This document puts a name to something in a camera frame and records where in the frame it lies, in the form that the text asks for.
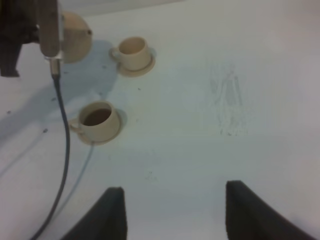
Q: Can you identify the beige teacup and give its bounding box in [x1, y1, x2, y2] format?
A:
[108, 36, 152, 71]
[68, 100, 121, 144]

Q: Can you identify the far beige cup saucer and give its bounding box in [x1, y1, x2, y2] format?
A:
[116, 49, 156, 77]

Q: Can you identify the near beige teacup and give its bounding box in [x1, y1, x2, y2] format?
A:
[68, 100, 121, 144]

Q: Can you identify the beige cup saucer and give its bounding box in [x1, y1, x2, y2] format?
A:
[116, 49, 156, 77]
[76, 110, 122, 146]

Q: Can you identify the beige ceramic teapot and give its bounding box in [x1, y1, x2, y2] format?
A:
[62, 11, 93, 64]

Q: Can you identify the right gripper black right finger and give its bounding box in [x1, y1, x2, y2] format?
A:
[225, 180, 314, 240]

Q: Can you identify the far beige teacup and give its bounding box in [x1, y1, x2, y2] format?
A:
[108, 36, 152, 71]

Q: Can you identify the black braided camera cable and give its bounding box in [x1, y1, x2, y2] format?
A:
[29, 58, 71, 240]

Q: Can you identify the near beige cup saucer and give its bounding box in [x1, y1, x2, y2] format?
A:
[76, 110, 122, 146]

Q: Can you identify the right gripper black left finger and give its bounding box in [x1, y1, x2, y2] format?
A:
[62, 187, 128, 240]

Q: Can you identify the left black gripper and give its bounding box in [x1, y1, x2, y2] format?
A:
[0, 0, 39, 77]

